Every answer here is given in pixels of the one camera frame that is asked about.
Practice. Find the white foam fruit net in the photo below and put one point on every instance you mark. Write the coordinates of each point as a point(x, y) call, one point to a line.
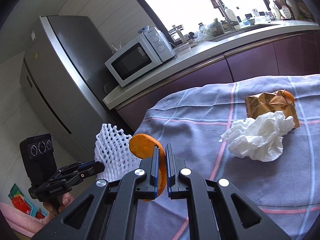
point(112, 149)

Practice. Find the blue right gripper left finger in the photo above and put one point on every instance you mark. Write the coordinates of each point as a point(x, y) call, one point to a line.
point(154, 174)

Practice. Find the stainless steel refrigerator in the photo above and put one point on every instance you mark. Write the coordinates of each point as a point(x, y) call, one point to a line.
point(65, 80)

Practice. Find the person's left hand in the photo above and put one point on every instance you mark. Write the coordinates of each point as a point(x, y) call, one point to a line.
point(58, 204)

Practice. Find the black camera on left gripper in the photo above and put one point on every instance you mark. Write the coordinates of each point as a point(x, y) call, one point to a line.
point(38, 158)

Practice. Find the purple kitchen cabinets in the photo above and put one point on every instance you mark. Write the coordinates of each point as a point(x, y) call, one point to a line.
point(286, 55)

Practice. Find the gold brown snack wrapper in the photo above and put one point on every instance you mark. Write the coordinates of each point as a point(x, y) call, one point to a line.
point(280, 100)

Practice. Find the crumpled white tissue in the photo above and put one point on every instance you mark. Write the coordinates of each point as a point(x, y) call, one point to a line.
point(259, 139)

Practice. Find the orange peel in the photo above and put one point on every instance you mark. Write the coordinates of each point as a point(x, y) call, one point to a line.
point(141, 146)

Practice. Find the white dish soap bottle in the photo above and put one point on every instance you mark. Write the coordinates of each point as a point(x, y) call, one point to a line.
point(233, 20)

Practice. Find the pink sleeve forearm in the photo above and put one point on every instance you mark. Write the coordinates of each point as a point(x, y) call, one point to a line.
point(22, 222)

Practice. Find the purple checked tablecloth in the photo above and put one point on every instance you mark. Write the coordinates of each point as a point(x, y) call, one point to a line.
point(193, 120)

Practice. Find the colourful red package on floor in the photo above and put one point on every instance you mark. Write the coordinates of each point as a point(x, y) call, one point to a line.
point(22, 203)

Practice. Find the white perforated spoon rest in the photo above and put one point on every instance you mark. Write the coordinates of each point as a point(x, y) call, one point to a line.
point(285, 12)

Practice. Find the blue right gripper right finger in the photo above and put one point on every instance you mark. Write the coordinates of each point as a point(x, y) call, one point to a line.
point(173, 167)

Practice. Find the white microwave oven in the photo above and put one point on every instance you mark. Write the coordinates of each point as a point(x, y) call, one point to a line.
point(145, 52)

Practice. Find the kitchen sink faucet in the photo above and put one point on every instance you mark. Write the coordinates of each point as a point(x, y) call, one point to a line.
point(217, 5)

